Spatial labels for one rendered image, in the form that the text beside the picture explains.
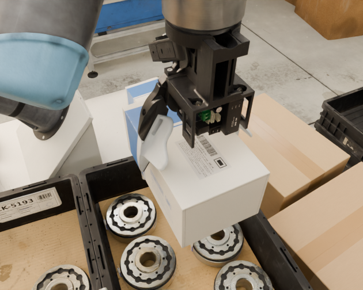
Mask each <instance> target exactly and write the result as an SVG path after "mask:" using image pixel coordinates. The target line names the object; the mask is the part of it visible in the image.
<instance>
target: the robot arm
mask: <svg viewBox="0 0 363 290"><path fill-rule="evenodd" d="M103 2H104V0H0V114H2V115H5V116H9V117H13V118H15V119H17V120H19V121H21V122H22V123H24V124H25V125H27V126H28V127H30V128H32V129H33V130H35V131H37V132H42V133H46V132H48V131H50V130H51V129H52V128H53V127H54V126H55V124H56V123H57V122H58V120H59V118H60V116H61V114H62V111H63V109H64V108H66V107H67V106H69V105H70V103H71V102H72V100H73V98H74V95H75V91H76V90H77V89H78V87H79V84H80V81H81V78H82V75H83V73H84V69H85V67H86V66H87V65H88V61H89V54H88V53H89V49H90V46H91V43H92V39H93V35H94V32H95V29H96V25H97V22H98V19H99V15H100V12H101V8H102V5H103ZM161 3H162V14H163V16H164V17H165V33H164V34H162V35H161V36H159V37H156V40H155V41H152V42H149V43H148V46H149V49H150V54H151V56H152V61H153V62H162V63H168V62H170V63H172V62H173V65H172V66H170V67H166V68H164V73H163V75H162V76H160V78H159V79H158V82H157V83H156V85H155V88H154V89H153V91H152V92H151V93H150V94H149V96H148V97H147V99H146V100H145V102H144V104H143V106H142V109H141V112H140V117H139V124H138V140H137V161H138V166H139V169H140V171H141V172H144V171H145V169H146V168H147V166H148V164H149V162H150V163H151V164H152V165H153V166H154V167H155V168H156V169H157V170H159V171H163V170H164V169H165V168H166V166H167V164H168V152H167V141H168V139H169V137H170V135H171V133H172V131H173V120H172V118H171V117H169V116H167V114H168V111H169V109H168V107H169V108H170V110H172V111H174V112H177V115H178V117H179V118H180V119H181V121H182V136H183V137H184V138H185V140H186V141H187V143H188V144H189V146H190V147H191V148H194V144H195V136H197V137H198V136H200V135H201V134H203V133H207V132H208V133H209V135H212V134H215V133H217V132H220V131H222V133H223V134H224V135H225V136H226V135H229V134H231V133H234V132H235V133H236V134H237V135H239V130H240V129H242V130H243V131H244V132H245V133H246V134H247V135H249V136H250V137H252V133H251V132H250V130H249V129H248V123H249V118H250V114H251V109H252V103H253V100H254V94H255V90H254V89H252V88H251V87H250V86H249V85H248V84H247V83H246V82H245V81H244V80H242V79H241V78H240V77H239V76H238V75H237V74H236V73H235V70H236V62H237V58H238V57H241V56H245V55H248V50H249V43H250V41H249V40H248V39H247V38H246V37H245V36H243V35H242V34H241V33H240V29H241V21H242V19H243V17H244V13H245V5H246V0H161ZM244 98H246V99H247V100H248V106H247V112H246V116H245V117H244V116H243V115H242V114H241V112H242V108H243V102H244ZM167 106H168V107H167Z"/></svg>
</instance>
